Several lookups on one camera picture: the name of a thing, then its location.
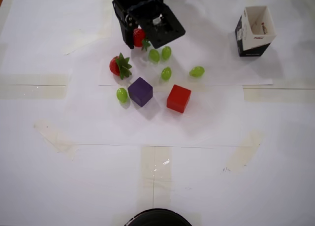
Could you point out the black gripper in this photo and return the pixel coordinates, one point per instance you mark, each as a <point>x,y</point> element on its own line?
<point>127,33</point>

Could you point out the red strawberry with green leaves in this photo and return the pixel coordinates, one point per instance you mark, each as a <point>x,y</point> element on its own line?
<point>113,66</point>
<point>138,36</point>

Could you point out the white and black cardboard box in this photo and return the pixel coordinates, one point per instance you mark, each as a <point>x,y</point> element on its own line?
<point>253,48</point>

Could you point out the green grape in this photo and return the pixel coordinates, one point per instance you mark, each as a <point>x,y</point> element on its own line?
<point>166,73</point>
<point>197,71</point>
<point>166,53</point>
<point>122,95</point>
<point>154,55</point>

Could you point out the purple cube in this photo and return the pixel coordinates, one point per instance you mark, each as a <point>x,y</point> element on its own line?
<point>140,91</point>

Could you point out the red cube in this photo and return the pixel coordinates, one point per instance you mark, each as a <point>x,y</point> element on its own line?
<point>178,99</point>

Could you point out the white paper sheet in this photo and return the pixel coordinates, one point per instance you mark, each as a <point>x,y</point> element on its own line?
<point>209,39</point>
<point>216,122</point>

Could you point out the beige tape strip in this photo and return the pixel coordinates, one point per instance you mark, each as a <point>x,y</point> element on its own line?
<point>243,152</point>
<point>283,95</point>
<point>54,139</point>
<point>160,176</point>

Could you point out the black round object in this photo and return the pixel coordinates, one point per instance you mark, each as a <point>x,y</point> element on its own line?
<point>157,218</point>

